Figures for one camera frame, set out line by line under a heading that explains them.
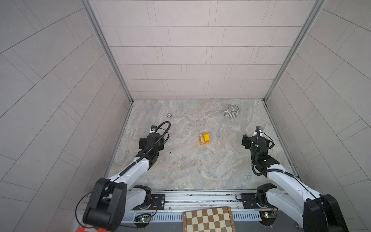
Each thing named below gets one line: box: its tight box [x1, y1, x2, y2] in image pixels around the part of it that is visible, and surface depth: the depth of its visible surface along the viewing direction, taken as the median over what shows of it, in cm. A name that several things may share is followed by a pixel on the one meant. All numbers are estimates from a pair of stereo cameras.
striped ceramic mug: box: [223, 104, 240, 119], surface depth 104 cm
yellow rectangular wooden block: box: [202, 132, 211, 142], surface depth 90 cm
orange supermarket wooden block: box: [199, 136, 206, 145], surface depth 92 cm
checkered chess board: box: [182, 206, 237, 232], surface depth 65 cm
